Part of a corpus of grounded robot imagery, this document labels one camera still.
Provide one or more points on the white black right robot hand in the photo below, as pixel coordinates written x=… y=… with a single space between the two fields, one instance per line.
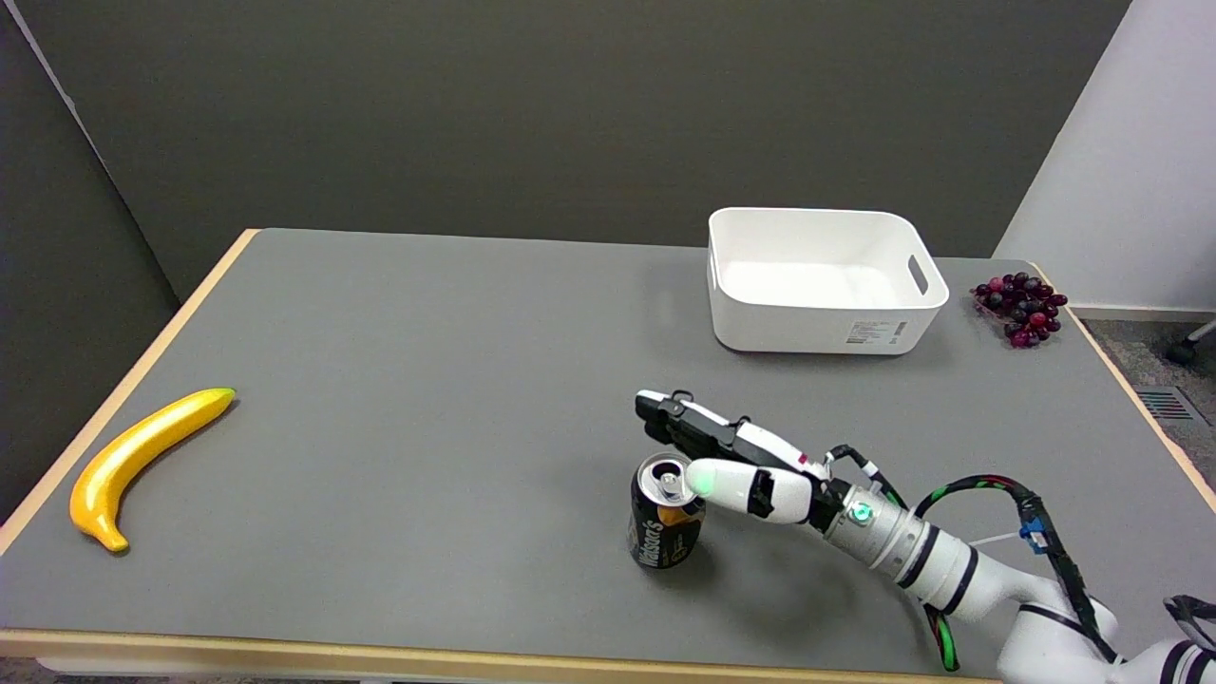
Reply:
x=741 y=465

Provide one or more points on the black soda can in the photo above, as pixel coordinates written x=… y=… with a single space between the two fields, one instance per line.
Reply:
x=663 y=527

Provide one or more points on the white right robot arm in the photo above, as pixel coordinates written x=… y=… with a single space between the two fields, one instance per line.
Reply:
x=978 y=589

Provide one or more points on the black chair caster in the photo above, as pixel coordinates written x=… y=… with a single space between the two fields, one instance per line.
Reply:
x=1183 y=352

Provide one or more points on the yellow banana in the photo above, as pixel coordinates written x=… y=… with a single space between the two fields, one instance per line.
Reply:
x=133 y=456

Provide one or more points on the floor vent grille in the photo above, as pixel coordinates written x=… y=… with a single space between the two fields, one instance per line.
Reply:
x=1167 y=406

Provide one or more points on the white plastic storage bin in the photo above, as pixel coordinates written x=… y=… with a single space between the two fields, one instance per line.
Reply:
x=822 y=285

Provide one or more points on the dark red grape bunch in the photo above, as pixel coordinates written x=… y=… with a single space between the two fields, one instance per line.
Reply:
x=1021 y=309

